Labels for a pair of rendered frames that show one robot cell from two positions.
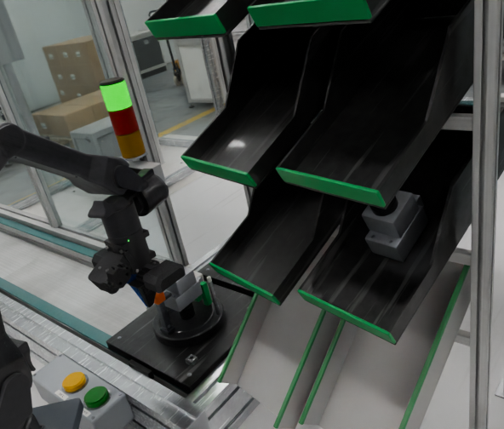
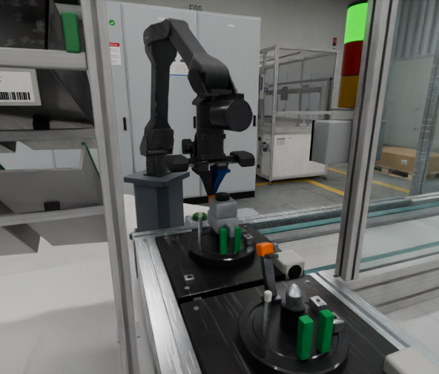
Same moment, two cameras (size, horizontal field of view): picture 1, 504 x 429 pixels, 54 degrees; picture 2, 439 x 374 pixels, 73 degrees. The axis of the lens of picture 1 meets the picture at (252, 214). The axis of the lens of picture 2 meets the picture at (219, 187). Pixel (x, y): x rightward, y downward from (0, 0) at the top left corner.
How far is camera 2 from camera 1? 1.12 m
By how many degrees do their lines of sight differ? 105
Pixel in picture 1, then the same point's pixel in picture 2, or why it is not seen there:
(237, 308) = (205, 275)
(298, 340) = (61, 222)
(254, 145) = not seen: hidden behind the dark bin
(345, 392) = (10, 242)
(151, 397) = (173, 230)
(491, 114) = not seen: outside the picture
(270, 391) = (81, 238)
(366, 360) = not seen: outside the picture
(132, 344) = not seen: hidden behind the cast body
